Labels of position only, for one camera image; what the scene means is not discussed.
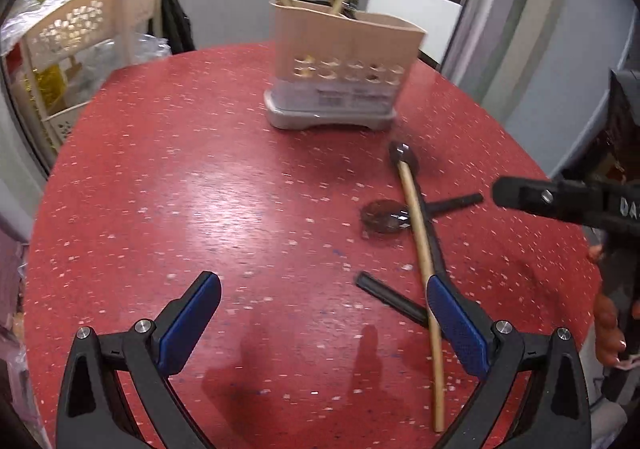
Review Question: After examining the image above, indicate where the dark spoon grey handle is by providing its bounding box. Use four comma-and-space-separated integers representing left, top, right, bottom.
360, 192, 484, 235

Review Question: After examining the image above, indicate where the person's right hand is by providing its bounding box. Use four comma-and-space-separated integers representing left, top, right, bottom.
587, 243, 640, 370

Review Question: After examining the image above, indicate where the dark flat chopstick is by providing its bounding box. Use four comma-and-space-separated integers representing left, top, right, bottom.
355, 271, 428, 329

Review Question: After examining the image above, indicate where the beige plastic utensil holder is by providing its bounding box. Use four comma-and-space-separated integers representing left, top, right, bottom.
264, 1, 426, 131

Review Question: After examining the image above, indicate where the cream perforated storage rack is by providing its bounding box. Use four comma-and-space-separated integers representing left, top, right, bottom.
18, 0, 162, 150

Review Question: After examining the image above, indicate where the black garment on rack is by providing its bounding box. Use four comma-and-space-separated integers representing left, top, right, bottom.
160, 0, 196, 55

